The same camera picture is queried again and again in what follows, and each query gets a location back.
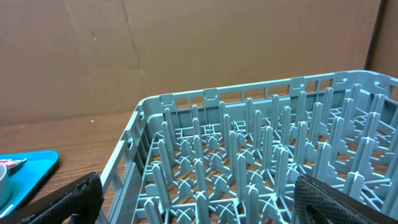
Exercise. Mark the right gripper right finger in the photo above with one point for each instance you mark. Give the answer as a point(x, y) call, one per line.
point(317, 202)

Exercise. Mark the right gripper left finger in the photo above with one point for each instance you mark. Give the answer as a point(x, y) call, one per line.
point(78, 202)

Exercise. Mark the red snack wrapper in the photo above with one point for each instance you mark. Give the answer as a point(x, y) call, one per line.
point(13, 163)

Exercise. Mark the grey dishwasher rack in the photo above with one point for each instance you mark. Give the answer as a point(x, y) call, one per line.
point(232, 154)

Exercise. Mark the teal serving tray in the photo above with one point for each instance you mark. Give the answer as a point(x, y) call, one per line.
point(26, 180)

